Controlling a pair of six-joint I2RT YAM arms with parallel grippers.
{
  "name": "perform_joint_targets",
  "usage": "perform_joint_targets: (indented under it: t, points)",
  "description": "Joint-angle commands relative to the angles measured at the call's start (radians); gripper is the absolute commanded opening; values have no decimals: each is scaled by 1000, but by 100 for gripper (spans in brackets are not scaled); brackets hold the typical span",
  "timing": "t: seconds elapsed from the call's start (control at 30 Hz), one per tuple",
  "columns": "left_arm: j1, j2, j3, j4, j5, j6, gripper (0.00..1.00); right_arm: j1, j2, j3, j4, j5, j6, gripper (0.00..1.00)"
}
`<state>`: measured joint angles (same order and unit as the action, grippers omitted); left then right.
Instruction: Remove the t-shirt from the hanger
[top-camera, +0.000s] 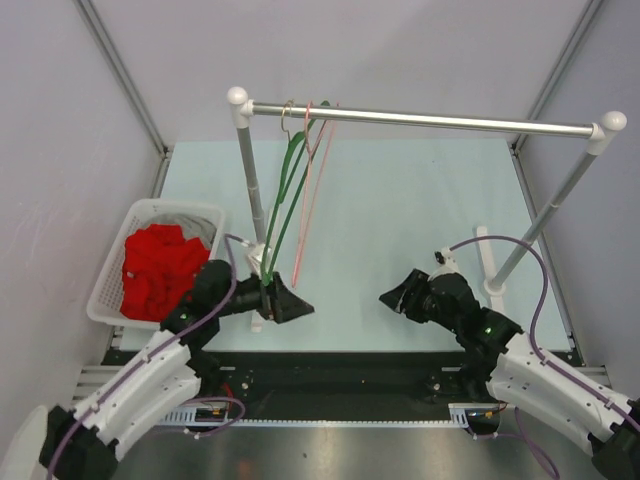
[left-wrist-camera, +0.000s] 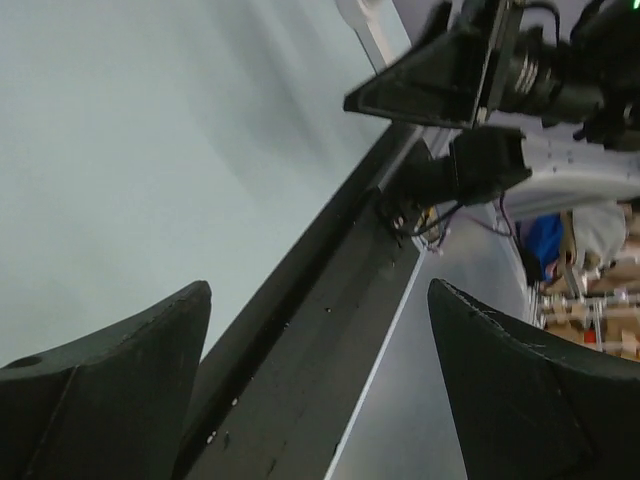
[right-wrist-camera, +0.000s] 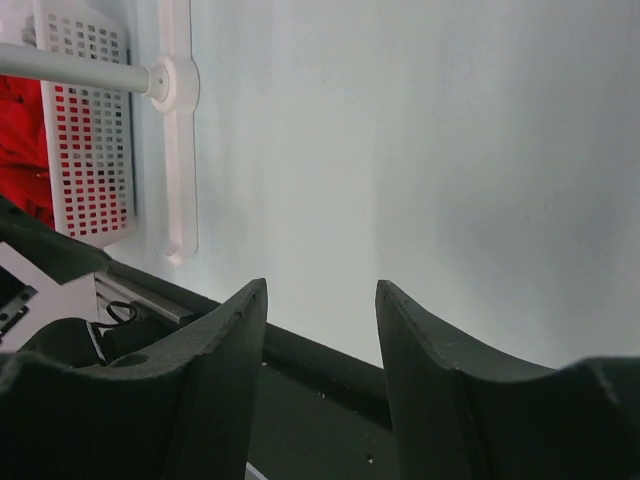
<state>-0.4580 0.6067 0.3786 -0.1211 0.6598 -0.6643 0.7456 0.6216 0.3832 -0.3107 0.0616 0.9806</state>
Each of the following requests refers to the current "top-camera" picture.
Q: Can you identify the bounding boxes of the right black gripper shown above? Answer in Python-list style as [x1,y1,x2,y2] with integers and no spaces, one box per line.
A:
[379,268,461,334]

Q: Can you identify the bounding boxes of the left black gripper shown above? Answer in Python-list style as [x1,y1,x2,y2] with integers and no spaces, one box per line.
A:
[214,265,313,323]

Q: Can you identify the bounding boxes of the grey t shirt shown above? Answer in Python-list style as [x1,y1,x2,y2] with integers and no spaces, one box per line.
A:
[145,213,217,250]

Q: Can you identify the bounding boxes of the red t shirt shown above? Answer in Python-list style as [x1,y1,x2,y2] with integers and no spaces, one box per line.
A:
[120,225,210,323]

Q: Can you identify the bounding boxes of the green velvet hanger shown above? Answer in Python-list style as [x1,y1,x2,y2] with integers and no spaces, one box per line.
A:
[260,101,335,286]

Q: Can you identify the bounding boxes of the pink wire hanger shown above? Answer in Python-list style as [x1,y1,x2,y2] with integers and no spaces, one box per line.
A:
[291,101,336,288]

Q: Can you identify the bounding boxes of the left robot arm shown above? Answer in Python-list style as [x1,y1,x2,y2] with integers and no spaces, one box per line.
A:
[39,260,314,479]

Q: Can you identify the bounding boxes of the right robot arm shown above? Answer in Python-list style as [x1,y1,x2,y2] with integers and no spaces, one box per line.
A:
[379,270,639,479]

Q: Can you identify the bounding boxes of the white plastic basket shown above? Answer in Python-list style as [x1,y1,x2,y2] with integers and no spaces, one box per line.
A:
[86,199,226,329]

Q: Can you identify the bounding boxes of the silver clothes rack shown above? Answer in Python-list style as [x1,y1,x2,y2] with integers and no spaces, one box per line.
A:
[227,86,627,313]

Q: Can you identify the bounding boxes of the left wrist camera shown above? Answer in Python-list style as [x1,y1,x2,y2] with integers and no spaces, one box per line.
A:
[245,242,272,277]

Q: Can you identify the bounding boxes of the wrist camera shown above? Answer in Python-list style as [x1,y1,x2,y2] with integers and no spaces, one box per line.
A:
[245,242,272,277]
[430,247,460,278]

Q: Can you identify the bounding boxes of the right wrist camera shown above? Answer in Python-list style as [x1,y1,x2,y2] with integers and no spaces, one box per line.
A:
[430,247,460,278]

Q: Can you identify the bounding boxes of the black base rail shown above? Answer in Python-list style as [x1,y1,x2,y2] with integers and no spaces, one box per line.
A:
[205,352,492,402]

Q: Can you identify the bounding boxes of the white cable duct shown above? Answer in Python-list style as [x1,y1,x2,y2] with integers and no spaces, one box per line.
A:
[164,405,496,434]

